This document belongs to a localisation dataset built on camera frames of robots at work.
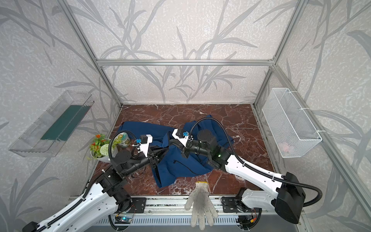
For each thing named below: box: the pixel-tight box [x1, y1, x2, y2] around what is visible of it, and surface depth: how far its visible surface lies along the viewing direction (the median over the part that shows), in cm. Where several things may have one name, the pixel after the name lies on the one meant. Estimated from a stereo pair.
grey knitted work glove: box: [184, 180, 218, 231], surface depth 75 cm
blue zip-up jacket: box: [118, 114, 234, 189], surface depth 75 cm
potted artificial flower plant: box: [86, 133, 111, 163], surface depth 80 cm
